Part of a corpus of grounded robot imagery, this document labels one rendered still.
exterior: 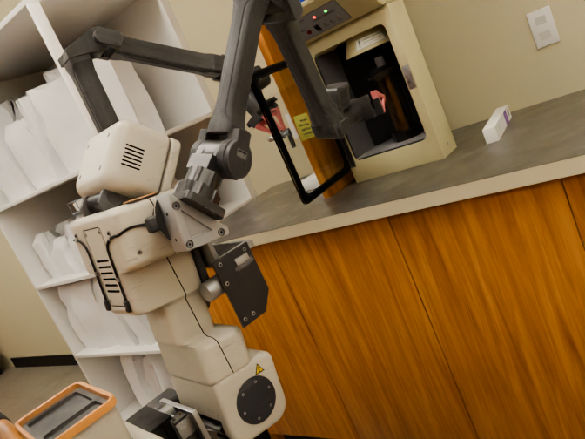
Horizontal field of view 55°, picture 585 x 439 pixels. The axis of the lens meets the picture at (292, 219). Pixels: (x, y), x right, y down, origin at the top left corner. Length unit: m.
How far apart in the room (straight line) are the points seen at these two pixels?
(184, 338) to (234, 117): 0.48
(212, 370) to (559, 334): 0.86
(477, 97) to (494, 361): 0.92
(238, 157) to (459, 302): 0.78
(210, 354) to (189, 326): 0.08
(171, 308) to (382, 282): 0.68
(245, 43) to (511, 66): 1.11
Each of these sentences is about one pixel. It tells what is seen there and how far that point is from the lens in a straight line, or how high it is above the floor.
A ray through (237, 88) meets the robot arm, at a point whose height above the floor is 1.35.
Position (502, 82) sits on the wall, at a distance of 2.08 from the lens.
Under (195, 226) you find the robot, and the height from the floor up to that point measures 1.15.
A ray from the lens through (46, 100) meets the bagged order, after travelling 2.56.
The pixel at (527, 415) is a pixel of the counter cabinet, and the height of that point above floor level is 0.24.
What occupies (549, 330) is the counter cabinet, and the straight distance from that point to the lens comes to 1.58.
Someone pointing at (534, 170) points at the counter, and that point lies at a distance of 1.35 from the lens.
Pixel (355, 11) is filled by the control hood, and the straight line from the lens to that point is 1.70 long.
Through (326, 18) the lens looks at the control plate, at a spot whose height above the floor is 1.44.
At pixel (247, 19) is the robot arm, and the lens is 1.21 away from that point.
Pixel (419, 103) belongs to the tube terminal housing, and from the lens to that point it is 1.71.
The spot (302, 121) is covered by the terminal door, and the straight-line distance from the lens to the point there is 1.71.
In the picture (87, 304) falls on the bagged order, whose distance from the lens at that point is 3.04.
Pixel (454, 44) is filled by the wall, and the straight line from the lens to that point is 2.10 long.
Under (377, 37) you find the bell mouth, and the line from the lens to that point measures 1.77.
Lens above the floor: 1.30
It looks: 12 degrees down
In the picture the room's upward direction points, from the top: 24 degrees counter-clockwise
